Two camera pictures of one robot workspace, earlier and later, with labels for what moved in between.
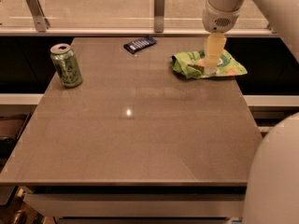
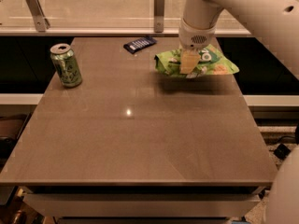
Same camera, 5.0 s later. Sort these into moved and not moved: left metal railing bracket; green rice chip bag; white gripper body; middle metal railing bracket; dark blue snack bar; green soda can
Moved: white gripper body; green rice chip bag
Not moved: left metal railing bracket; dark blue snack bar; middle metal railing bracket; green soda can
